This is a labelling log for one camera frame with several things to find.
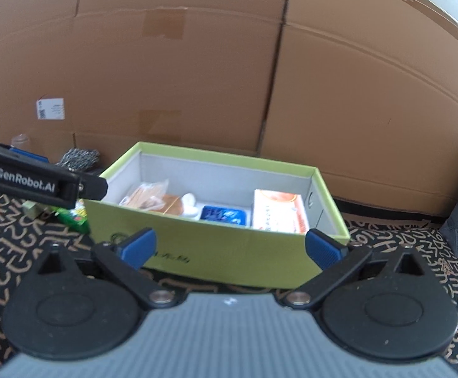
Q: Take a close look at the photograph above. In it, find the blue mint box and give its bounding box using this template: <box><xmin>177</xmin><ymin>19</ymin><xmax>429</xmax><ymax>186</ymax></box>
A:
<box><xmin>201</xmin><ymin>205</ymin><xmax>252</xmax><ymax>227</ymax></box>

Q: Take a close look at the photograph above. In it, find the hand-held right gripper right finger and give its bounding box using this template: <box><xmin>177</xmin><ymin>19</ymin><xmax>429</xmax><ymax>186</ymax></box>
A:
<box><xmin>286</xmin><ymin>228</ymin><xmax>430</xmax><ymax>310</ymax></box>

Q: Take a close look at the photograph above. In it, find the black letter-patterned mat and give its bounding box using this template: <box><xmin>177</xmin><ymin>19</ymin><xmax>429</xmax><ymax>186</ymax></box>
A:
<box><xmin>0</xmin><ymin>189</ymin><xmax>458</xmax><ymax>378</ymax></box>

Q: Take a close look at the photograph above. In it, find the orange white medicine box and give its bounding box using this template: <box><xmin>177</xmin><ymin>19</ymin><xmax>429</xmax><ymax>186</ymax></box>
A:
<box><xmin>251</xmin><ymin>189</ymin><xmax>308</xmax><ymax>235</ymax></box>

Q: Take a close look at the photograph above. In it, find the brown cardboard sheet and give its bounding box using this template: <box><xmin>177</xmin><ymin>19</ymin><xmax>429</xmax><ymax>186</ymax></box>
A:
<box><xmin>258</xmin><ymin>0</ymin><xmax>458</xmax><ymax>218</ymax></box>
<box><xmin>0</xmin><ymin>0</ymin><xmax>293</xmax><ymax>155</ymax></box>

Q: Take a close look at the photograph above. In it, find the white shipping label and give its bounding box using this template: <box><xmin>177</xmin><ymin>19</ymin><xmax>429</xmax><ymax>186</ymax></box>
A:
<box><xmin>36</xmin><ymin>98</ymin><xmax>64</xmax><ymax>121</ymax></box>

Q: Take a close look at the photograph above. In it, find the gold foil box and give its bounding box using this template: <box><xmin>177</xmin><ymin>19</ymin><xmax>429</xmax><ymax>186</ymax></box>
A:
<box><xmin>21</xmin><ymin>201</ymin><xmax>48</xmax><ymax>220</ymax></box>

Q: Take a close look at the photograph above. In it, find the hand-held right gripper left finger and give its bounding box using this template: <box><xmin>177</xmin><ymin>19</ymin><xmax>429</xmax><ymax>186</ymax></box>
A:
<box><xmin>36</xmin><ymin>227</ymin><xmax>176</xmax><ymax>310</ymax></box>

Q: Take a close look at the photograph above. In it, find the white glove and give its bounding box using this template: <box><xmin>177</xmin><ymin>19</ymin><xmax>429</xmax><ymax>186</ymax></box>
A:
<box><xmin>182</xmin><ymin>192</ymin><xmax>202</xmax><ymax>218</ymax></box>

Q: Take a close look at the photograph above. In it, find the brown packet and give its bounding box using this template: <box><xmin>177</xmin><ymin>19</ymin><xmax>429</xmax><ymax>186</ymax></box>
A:
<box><xmin>160</xmin><ymin>194</ymin><xmax>184</xmax><ymax>216</ymax></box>

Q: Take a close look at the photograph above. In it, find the clear plastic cup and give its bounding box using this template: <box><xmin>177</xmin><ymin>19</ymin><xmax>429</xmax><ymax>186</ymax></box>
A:
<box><xmin>10</xmin><ymin>134</ymin><xmax>31</xmax><ymax>151</ymax></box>

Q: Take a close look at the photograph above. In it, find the clear bag of orange snacks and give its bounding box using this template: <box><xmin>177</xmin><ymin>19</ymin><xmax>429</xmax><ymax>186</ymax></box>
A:
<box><xmin>119</xmin><ymin>180</ymin><xmax>170</xmax><ymax>210</ymax></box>

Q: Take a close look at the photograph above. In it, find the green foil packet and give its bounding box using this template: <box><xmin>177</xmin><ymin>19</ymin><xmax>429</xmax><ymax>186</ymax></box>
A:
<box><xmin>54</xmin><ymin>201</ymin><xmax>90</xmax><ymax>234</ymax></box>

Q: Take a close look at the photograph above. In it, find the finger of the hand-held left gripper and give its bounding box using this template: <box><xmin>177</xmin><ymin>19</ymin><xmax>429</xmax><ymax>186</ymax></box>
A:
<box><xmin>79</xmin><ymin>175</ymin><xmax>110</xmax><ymax>201</ymax></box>
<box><xmin>8</xmin><ymin>147</ymin><xmax>51</xmax><ymax>164</ymax></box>

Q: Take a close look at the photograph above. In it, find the green cardboard shoe box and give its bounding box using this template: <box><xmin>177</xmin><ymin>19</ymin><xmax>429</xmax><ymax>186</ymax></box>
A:
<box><xmin>83</xmin><ymin>141</ymin><xmax>351</xmax><ymax>290</ymax></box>

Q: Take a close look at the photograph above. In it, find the steel wool scrubber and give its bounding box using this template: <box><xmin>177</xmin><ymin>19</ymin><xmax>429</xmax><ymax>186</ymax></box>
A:
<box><xmin>58</xmin><ymin>147</ymin><xmax>100</xmax><ymax>173</ymax></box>

